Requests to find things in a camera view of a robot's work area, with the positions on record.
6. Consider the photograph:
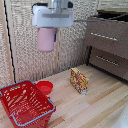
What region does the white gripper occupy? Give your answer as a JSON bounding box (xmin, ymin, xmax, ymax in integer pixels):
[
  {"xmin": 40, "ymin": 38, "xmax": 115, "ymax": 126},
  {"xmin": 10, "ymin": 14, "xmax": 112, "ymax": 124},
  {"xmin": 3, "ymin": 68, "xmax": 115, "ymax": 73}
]
[{"xmin": 31, "ymin": 2, "xmax": 75, "ymax": 43}]

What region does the pink mug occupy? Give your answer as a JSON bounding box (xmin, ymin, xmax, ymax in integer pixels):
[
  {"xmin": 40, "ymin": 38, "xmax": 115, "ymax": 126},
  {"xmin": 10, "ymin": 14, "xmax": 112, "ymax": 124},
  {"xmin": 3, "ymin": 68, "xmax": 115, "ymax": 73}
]
[{"xmin": 36, "ymin": 27, "xmax": 57, "ymax": 53}]

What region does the red basket with blue rim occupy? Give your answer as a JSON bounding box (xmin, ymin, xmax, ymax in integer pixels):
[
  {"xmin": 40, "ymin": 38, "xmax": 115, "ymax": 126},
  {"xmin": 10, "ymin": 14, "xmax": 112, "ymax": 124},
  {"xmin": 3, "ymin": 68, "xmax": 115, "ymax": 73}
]
[{"xmin": 0, "ymin": 79, "xmax": 57, "ymax": 128}]

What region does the granola bars box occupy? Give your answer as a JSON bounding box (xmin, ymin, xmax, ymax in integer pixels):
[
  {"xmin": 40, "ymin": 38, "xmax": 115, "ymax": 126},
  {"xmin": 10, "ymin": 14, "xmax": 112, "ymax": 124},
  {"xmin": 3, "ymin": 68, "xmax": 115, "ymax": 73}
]
[{"xmin": 69, "ymin": 67, "xmax": 90, "ymax": 96}]

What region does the brown drawer cabinet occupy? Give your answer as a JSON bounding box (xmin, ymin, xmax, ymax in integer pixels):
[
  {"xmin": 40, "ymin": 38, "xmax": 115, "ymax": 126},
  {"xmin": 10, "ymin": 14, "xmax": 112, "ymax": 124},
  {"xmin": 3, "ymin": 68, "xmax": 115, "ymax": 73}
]
[{"xmin": 83, "ymin": 9, "xmax": 128, "ymax": 82}]

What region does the red bowl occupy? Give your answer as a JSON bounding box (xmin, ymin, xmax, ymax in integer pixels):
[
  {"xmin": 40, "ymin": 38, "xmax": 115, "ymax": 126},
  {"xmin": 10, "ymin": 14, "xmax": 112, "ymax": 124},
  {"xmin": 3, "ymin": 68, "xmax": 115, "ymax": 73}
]
[{"xmin": 35, "ymin": 80, "xmax": 54, "ymax": 96}]

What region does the silver drawer handle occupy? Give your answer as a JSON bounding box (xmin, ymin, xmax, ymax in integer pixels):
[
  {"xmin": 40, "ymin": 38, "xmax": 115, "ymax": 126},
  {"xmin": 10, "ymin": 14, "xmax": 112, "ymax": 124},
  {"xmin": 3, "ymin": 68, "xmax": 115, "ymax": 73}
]
[
  {"xmin": 95, "ymin": 54, "xmax": 121, "ymax": 68},
  {"xmin": 90, "ymin": 31, "xmax": 119, "ymax": 43}
]

